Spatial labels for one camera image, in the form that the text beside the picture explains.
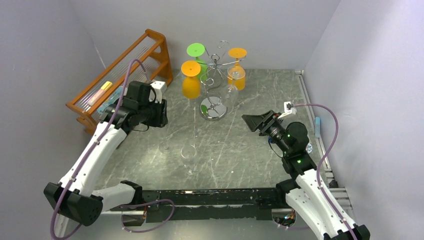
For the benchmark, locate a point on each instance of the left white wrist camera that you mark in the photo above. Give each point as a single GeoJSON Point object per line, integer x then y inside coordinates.
{"type": "Point", "coordinates": [158, 90]}

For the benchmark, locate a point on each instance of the orange goblet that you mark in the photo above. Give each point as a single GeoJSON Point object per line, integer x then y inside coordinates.
{"type": "Point", "coordinates": [191, 86]}
{"type": "Point", "coordinates": [236, 73]}

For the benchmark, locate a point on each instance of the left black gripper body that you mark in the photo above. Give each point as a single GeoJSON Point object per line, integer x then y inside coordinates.
{"type": "Point", "coordinates": [158, 112]}

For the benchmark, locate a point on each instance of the orange wooden shelf rack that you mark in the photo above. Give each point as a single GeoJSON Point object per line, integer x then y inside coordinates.
{"type": "Point", "coordinates": [151, 48]}

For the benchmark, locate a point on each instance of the clear wine glass front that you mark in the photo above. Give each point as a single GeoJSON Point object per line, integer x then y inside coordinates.
{"type": "Point", "coordinates": [189, 157]}

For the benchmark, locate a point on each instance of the green plastic goblet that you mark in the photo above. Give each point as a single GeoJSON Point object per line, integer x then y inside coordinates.
{"type": "Point", "coordinates": [196, 50]}

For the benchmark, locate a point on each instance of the silver wire glass rack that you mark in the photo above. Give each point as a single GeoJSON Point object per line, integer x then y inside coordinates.
{"type": "Point", "coordinates": [211, 107]}

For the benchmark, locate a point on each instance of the blue white bottle cap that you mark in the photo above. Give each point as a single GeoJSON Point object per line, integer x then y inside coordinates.
{"type": "Point", "coordinates": [309, 148]}

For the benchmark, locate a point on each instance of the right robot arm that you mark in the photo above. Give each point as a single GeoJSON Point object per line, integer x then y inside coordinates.
{"type": "Point", "coordinates": [305, 192]}

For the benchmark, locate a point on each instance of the yellow pink highlighter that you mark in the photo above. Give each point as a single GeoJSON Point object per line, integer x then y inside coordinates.
{"type": "Point", "coordinates": [103, 89]}

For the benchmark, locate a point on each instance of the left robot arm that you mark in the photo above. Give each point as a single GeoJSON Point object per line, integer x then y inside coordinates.
{"type": "Point", "coordinates": [79, 201]}

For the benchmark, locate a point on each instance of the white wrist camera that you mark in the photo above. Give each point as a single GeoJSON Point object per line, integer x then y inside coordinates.
{"type": "Point", "coordinates": [288, 110]}
{"type": "Point", "coordinates": [158, 90]}

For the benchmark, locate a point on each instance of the black base frame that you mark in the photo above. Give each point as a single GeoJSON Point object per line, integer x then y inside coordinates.
{"type": "Point", "coordinates": [251, 203]}

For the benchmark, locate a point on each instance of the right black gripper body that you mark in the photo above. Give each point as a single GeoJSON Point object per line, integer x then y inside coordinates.
{"type": "Point", "coordinates": [264, 123]}

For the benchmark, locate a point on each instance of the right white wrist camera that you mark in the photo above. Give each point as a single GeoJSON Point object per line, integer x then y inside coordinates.
{"type": "Point", "coordinates": [288, 110]}

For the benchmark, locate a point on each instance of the light blue clip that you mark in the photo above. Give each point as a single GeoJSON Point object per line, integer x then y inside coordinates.
{"type": "Point", "coordinates": [317, 127]}

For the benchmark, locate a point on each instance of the clear wine glass handled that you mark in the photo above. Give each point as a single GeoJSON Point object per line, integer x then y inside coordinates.
{"type": "Point", "coordinates": [229, 94]}

